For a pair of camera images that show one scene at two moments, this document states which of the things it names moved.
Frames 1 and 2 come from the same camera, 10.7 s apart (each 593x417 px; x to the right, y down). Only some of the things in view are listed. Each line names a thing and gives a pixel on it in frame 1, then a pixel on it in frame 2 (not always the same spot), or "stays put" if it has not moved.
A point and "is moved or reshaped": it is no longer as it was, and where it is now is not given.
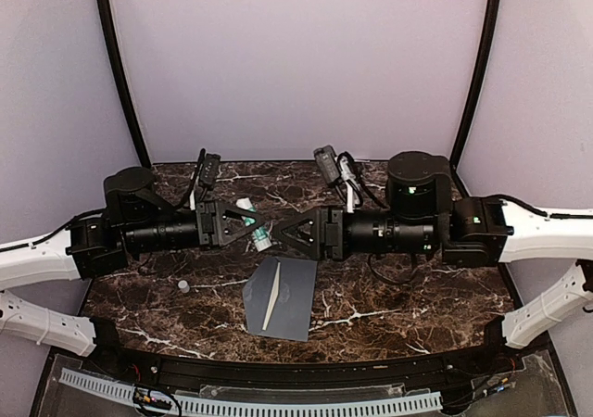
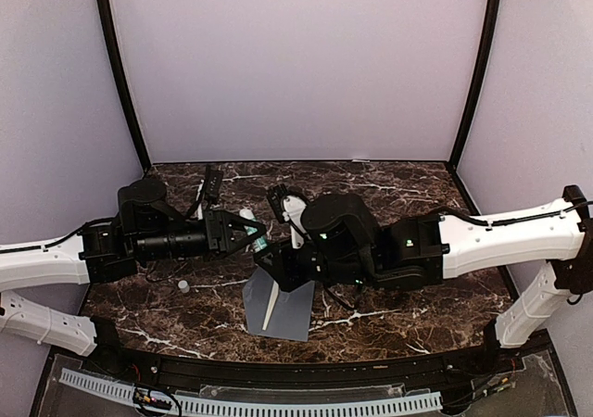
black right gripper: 331,233 -> 283,273
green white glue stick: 261,235 is moved or reshaped
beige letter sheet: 273,298 stays put
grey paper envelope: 290,311 stays put
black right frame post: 493,15 stays put
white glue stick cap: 183,286 stays put
